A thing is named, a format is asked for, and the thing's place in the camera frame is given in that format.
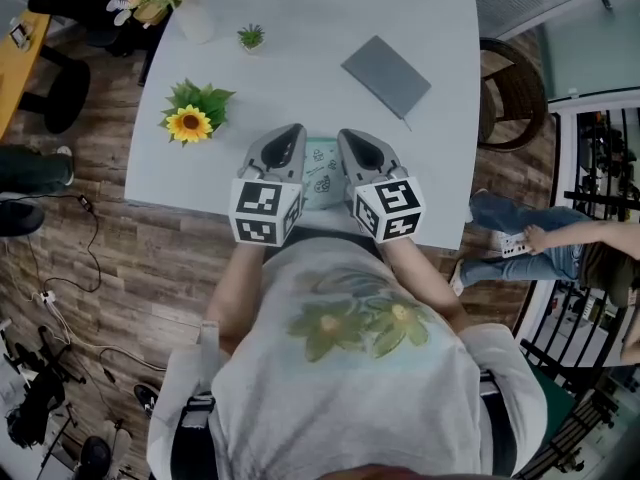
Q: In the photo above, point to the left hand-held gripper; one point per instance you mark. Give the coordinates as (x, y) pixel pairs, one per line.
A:
(260, 203)

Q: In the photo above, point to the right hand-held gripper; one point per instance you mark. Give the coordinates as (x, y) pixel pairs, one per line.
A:
(395, 203)

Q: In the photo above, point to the mint green pouch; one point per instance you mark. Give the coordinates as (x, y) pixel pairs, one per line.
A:
(322, 178)

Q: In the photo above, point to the person's right forearm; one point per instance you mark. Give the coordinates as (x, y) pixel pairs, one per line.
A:
(425, 283)

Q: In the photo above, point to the person's left forearm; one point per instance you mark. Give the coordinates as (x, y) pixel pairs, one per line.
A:
(235, 293)

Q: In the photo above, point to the person's black trousers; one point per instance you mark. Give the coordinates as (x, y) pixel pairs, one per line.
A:
(330, 233)

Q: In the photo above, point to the grey notebook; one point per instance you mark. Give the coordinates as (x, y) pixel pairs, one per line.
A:
(385, 75)

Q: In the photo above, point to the potted artificial sunflower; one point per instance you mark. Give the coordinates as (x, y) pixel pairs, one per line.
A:
(190, 123)

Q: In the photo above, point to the small potted green succulent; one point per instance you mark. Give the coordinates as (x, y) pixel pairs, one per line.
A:
(251, 37)

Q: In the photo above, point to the white vase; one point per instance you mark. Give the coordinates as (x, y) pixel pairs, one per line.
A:
(196, 20)

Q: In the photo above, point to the white keypad device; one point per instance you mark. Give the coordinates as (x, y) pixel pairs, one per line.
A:
(510, 248)

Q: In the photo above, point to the brown wicker chair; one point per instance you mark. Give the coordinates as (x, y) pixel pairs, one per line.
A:
(525, 93)

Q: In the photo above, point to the black metal railing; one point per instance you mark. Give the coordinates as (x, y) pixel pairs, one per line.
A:
(590, 197)

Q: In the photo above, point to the person's white flower-print shirt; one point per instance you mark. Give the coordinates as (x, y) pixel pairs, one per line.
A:
(350, 408)

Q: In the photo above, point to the white power strip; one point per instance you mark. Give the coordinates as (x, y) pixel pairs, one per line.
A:
(47, 297)

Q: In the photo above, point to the yellow table with black base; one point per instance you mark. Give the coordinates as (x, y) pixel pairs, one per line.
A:
(25, 63)

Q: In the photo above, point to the black sneaker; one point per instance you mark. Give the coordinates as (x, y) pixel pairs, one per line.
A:
(146, 399)

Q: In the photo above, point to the small white-framed device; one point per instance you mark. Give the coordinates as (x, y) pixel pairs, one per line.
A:
(20, 35)

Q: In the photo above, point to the green seat cushion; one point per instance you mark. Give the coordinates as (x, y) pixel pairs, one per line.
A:
(555, 408)

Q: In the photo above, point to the black tripod equipment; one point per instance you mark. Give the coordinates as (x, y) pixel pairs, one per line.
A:
(40, 393)

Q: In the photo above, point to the black slatted bench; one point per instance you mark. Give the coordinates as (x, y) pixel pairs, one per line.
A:
(575, 433)

